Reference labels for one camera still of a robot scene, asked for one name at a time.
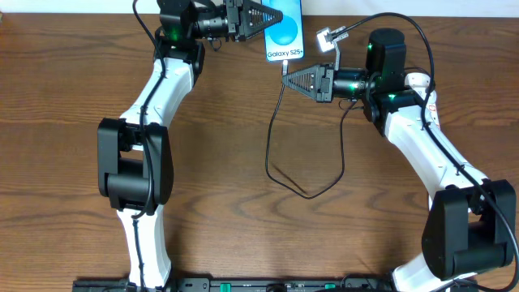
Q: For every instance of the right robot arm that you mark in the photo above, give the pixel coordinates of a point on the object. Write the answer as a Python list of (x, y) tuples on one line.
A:
[(470, 227)]

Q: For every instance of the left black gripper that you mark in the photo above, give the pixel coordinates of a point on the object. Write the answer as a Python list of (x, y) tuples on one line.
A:
[(233, 19)]

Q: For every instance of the blue Galaxy smartphone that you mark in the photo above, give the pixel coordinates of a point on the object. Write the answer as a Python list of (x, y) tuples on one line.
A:
[(284, 41)]

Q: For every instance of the white USB charger plug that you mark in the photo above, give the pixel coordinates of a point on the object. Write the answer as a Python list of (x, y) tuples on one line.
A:
[(419, 82)]

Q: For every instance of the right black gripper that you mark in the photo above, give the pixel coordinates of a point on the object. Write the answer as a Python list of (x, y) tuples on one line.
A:
[(325, 82)]

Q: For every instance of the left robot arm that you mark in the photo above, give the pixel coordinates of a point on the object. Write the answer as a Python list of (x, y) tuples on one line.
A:
[(135, 164)]

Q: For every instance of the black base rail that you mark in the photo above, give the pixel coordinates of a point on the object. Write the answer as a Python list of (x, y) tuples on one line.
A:
[(228, 285)]

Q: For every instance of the white power strip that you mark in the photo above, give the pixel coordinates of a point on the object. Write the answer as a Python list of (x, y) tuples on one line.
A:
[(431, 111)]

